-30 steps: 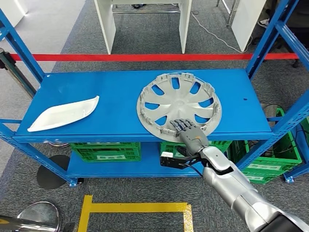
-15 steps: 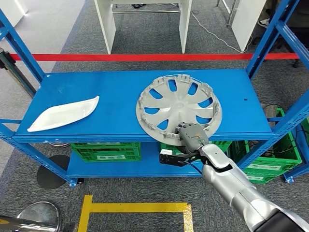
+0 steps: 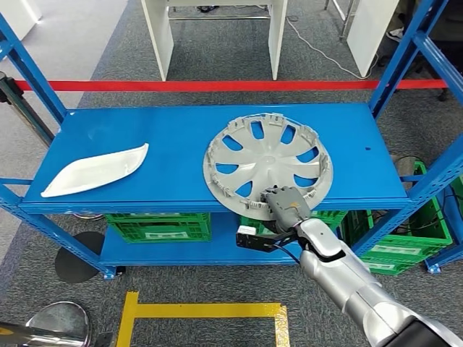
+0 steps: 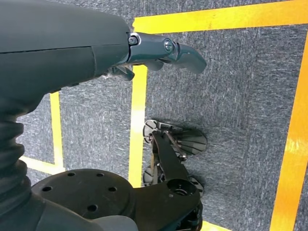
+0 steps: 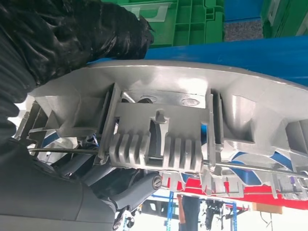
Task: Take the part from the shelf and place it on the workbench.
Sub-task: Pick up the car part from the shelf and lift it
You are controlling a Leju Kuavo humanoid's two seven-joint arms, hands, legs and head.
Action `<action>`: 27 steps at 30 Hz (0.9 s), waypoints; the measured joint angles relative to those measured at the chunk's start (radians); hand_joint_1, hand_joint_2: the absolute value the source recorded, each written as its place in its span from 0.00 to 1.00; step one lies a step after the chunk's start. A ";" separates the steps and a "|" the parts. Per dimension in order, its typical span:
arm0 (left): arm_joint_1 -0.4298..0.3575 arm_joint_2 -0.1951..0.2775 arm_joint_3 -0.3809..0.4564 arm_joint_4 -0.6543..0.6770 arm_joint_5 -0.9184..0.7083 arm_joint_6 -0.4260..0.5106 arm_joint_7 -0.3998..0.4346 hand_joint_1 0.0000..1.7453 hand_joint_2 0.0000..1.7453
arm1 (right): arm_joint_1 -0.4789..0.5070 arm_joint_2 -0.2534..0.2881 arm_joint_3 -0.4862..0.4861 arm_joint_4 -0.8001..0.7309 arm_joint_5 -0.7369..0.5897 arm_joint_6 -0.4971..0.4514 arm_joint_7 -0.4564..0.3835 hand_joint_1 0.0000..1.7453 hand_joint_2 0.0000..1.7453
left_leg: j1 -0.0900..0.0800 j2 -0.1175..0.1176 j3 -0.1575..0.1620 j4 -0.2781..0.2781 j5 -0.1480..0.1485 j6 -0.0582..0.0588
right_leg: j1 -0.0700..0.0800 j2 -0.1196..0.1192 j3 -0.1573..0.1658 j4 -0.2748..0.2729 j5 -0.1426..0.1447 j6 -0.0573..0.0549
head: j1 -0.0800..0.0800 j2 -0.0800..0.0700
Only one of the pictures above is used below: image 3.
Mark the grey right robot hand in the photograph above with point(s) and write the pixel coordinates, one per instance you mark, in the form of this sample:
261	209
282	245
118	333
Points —
289	206

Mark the chrome stanchion base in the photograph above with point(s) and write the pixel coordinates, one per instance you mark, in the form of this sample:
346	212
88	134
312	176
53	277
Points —
88	216

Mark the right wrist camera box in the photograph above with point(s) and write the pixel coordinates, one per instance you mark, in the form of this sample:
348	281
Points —
249	242

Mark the white cabinet panel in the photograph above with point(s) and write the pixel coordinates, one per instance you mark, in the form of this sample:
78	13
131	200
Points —
368	33

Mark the grey plastic wheel hubcap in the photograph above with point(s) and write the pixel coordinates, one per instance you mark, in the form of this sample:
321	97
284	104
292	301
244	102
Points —
253	158

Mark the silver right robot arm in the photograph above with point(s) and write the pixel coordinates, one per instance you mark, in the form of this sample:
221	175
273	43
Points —
344	278

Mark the chrome chair leg frame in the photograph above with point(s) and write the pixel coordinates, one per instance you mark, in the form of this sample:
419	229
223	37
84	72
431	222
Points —
345	24

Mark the black stanchion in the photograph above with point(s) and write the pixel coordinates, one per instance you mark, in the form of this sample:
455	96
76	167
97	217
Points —
78	261

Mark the white curved plastic panel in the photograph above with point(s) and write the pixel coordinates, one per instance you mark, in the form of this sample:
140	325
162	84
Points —
94	170

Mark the grey cylinder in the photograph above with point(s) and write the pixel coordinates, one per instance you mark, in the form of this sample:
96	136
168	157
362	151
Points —
405	170

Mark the red barrier belt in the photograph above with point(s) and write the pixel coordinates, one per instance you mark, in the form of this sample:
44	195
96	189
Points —
217	86

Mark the white desk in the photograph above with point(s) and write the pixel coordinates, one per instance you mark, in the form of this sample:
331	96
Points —
155	38

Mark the person's foot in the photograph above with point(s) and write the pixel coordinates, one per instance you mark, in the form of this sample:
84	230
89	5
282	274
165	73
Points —
395	33

